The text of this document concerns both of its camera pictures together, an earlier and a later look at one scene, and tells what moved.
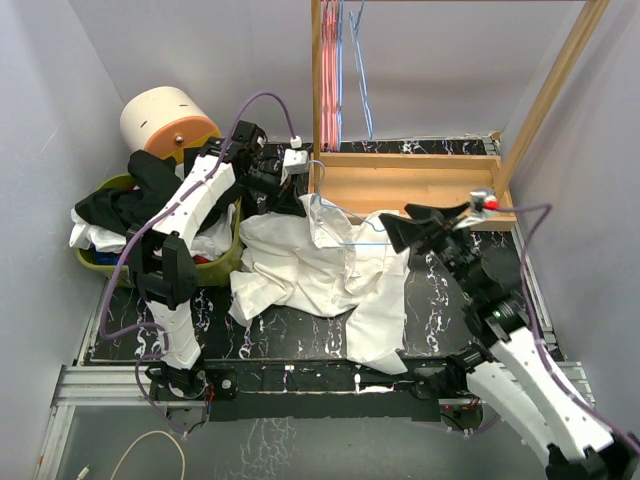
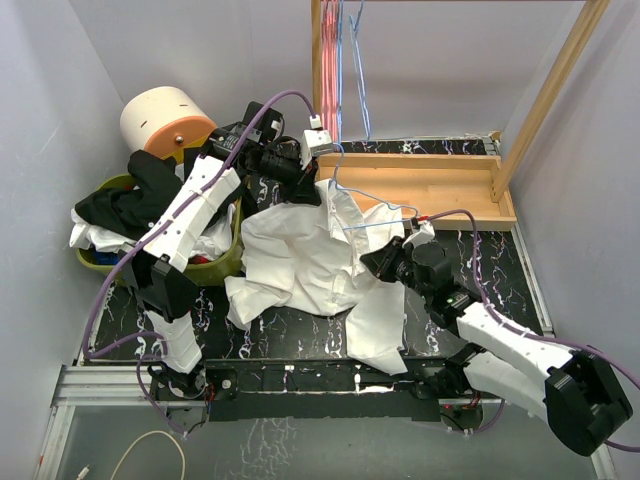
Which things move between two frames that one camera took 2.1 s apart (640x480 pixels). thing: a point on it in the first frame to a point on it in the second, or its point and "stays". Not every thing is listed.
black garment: x=156 y=179 stays
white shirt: x=315 y=261 stays
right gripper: x=404 y=232 to x=380 y=262
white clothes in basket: x=212 y=243 stays
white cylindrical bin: x=165 y=121 stays
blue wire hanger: x=346 y=211 to x=361 y=194
